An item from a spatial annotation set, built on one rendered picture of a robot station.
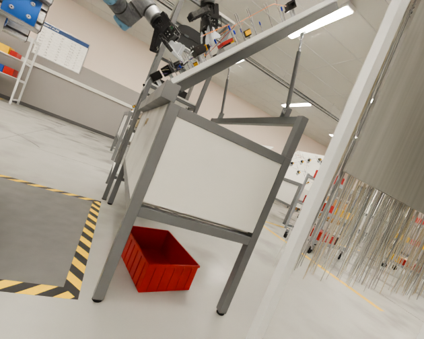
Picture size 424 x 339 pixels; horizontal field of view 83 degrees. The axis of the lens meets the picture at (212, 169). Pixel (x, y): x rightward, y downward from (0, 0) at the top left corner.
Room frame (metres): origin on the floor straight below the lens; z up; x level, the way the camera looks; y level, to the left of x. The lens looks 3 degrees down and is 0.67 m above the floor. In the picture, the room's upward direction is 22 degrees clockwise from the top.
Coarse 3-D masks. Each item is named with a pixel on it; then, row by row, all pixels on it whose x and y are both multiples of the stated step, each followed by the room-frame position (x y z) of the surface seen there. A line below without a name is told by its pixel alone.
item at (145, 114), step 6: (144, 114) 1.72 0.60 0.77; (144, 120) 1.55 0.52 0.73; (138, 126) 1.83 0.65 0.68; (144, 126) 1.41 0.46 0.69; (138, 132) 1.66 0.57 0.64; (138, 138) 1.50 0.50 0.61; (132, 144) 1.76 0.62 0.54; (132, 150) 1.58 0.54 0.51; (126, 156) 1.88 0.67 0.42; (132, 156) 1.43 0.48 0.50; (126, 162) 1.67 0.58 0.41
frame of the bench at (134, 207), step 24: (168, 120) 0.87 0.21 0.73; (192, 120) 0.90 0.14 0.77; (240, 144) 0.99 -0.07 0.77; (120, 168) 1.92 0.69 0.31; (144, 168) 0.86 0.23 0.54; (144, 192) 0.87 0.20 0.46; (144, 216) 0.89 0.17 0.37; (168, 216) 0.92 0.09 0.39; (264, 216) 1.09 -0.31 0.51; (120, 240) 0.87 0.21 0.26; (240, 240) 1.06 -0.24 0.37; (240, 264) 1.08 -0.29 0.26; (96, 288) 0.86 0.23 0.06
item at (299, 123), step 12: (288, 108) 1.22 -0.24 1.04; (216, 120) 2.03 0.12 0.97; (228, 120) 1.80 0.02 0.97; (240, 120) 1.62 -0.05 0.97; (252, 120) 1.47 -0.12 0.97; (264, 120) 1.35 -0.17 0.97; (276, 120) 1.25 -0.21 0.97; (288, 120) 1.16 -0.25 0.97; (300, 120) 1.09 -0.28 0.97; (300, 132) 1.09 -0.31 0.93; (288, 144) 1.10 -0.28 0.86; (288, 156) 1.09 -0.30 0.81
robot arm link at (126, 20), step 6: (132, 6) 1.08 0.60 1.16; (126, 12) 1.05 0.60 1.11; (132, 12) 1.09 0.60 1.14; (138, 12) 1.10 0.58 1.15; (114, 18) 1.09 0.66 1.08; (120, 18) 1.08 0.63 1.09; (126, 18) 1.08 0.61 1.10; (132, 18) 1.10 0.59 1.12; (138, 18) 1.12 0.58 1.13; (120, 24) 1.10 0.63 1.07; (126, 24) 1.11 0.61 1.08; (132, 24) 1.13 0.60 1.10
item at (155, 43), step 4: (156, 28) 1.10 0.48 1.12; (156, 32) 1.11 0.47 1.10; (152, 36) 1.12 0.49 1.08; (156, 36) 1.11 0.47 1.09; (152, 40) 1.12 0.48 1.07; (156, 40) 1.12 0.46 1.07; (160, 40) 1.15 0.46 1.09; (152, 44) 1.13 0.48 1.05; (156, 44) 1.13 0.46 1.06; (152, 48) 1.13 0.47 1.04; (156, 48) 1.14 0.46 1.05; (156, 52) 1.16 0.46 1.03
